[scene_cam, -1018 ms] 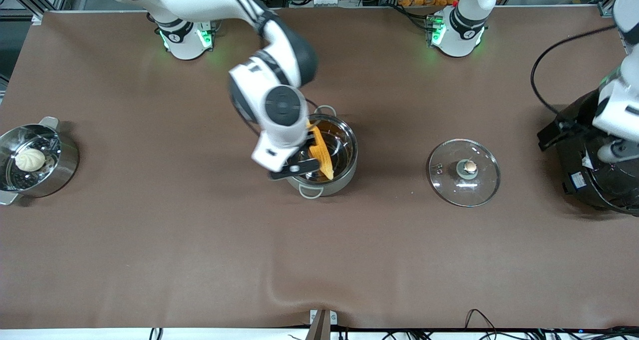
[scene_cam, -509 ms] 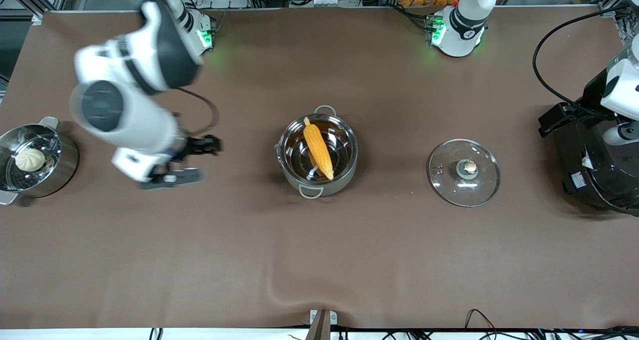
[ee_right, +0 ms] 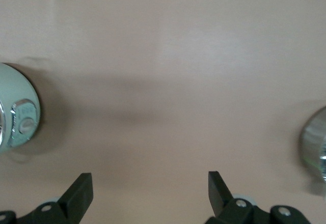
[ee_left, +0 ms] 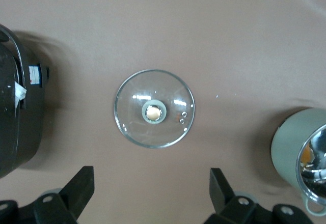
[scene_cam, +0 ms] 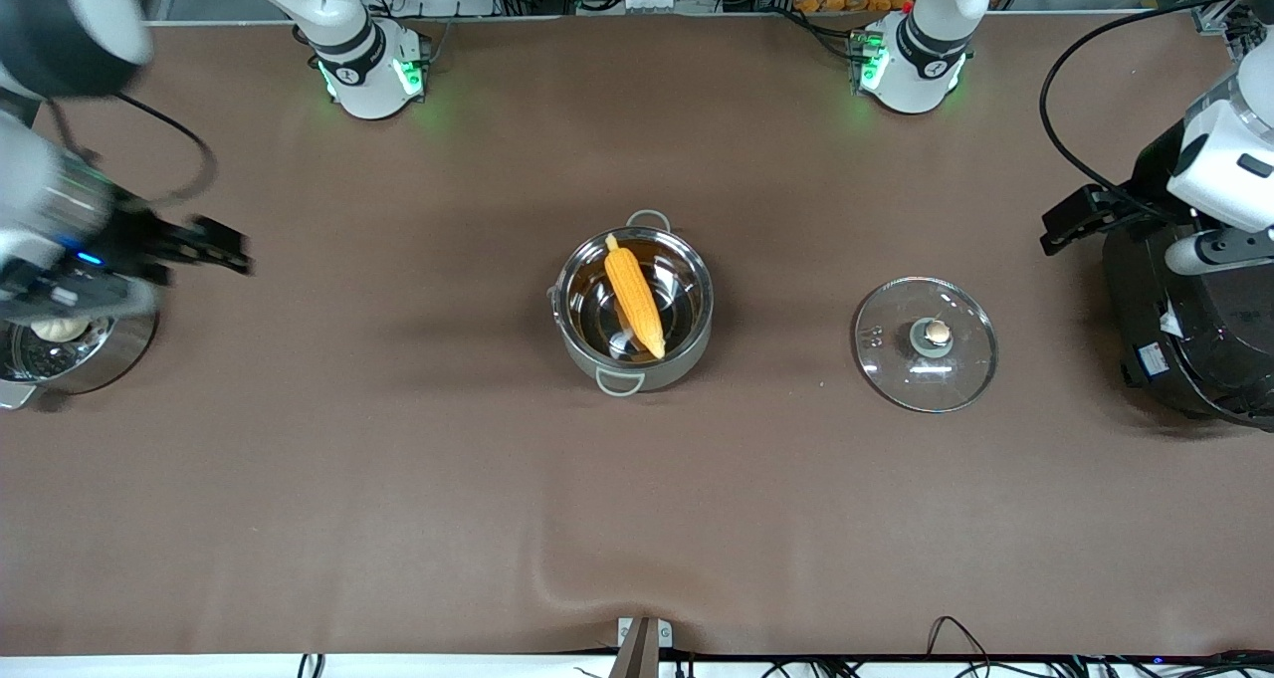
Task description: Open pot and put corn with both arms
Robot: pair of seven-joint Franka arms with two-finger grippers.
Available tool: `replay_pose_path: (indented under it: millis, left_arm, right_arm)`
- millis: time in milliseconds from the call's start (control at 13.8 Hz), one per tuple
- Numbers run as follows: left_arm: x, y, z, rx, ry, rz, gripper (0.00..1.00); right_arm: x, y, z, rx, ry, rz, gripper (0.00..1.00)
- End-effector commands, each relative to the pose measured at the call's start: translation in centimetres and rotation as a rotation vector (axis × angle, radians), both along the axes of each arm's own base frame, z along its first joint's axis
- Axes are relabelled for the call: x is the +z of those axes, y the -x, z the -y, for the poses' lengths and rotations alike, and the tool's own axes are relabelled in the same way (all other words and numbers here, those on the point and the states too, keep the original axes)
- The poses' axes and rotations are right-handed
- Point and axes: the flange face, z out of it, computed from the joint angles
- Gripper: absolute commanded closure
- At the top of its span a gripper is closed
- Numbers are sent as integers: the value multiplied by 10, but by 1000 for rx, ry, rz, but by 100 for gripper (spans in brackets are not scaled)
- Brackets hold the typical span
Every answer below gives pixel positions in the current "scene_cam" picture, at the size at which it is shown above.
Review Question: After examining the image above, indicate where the glass pot lid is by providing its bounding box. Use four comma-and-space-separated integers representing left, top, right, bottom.
854, 277, 999, 414

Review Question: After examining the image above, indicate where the yellow corn cob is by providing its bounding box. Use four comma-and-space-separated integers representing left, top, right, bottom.
604, 234, 667, 360

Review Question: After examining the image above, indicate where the steel steamer pot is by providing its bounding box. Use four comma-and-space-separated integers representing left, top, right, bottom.
0, 310, 158, 410

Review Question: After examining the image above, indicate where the black rice cooker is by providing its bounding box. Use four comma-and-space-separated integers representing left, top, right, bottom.
1103, 220, 1274, 432

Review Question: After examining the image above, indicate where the brown table cloth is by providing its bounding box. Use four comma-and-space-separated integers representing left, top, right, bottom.
0, 11, 1274, 657

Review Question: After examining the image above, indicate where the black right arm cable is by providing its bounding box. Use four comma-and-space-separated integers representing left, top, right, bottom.
45, 91, 216, 207

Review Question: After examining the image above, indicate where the steel pot with handles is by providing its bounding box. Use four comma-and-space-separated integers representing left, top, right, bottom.
549, 210, 715, 397

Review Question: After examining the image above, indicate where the thin black looped cable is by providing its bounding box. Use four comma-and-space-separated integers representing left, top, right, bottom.
926, 615, 998, 678

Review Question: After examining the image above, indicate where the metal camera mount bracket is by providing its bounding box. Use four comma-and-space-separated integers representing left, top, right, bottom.
609, 615, 674, 678

